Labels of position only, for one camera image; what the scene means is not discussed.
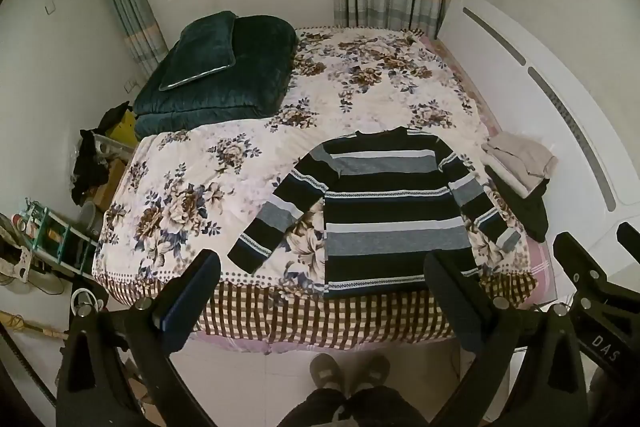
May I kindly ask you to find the white bed headboard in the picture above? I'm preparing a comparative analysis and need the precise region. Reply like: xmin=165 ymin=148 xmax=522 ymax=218
xmin=438 ymin=0 xmax=639 ymax=275

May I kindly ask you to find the wooden broom handle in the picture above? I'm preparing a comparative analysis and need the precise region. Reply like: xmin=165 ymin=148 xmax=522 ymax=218
xmin=0 ymin=311 xmax=67 ymax=340

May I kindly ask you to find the beige folded garment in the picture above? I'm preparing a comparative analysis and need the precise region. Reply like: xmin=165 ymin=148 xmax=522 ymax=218
xmin=482 ymin=132 xmax=558 ymax=198

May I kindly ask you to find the black clothes pile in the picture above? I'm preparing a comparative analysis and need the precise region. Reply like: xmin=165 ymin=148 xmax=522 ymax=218
xmin=70 ymin=102 xmax=131 ymax=207

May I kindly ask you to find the left grey slipper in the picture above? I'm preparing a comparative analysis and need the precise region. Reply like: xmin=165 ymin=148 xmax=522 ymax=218
xmin=309 ymin=353 xmax=346 ymax=400

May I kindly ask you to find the floral bed cover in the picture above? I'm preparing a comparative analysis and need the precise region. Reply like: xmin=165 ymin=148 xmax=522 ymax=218
xmin=91 ymin=25 xmax=539 ymax=350

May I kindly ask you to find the dark green folded quilt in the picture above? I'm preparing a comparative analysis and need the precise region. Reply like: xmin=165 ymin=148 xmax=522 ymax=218
xmin=134 ymin=15 xmax=298 ymax=139

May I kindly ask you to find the right grey slipper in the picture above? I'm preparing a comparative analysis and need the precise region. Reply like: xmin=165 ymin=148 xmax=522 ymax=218
xmin=350 ymin=355 xmax=390 ymax=395

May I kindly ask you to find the black grey striped sweater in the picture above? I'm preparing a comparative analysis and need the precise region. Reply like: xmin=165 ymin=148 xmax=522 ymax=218
xmin=228 ymin=127 xmax=521 ymax=297

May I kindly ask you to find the grey slipper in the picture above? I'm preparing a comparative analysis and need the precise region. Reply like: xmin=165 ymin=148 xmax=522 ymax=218
xmin=309 ymin=353 xmax=346 ymax=400
xmin=350 ymin=355 xmax=390 ymax=395

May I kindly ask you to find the yellow box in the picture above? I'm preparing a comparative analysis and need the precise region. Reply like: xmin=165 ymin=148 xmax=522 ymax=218
xmin=106 ymin=109 xmax=138 ymax=148

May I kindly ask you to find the wall light switch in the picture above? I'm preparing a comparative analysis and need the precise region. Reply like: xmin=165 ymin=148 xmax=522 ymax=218
xmin=44 ymin=1 xmax=55 ymax=15

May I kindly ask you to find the dark green pillow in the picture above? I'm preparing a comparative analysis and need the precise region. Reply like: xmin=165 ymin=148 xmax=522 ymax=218
xmin=160 ymin=11 xmax=236 ymax=91

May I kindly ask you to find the green storage rack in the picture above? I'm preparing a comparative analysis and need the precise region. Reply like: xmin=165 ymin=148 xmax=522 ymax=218
xmin=12 ymin=198 xmax=98 ymax=277

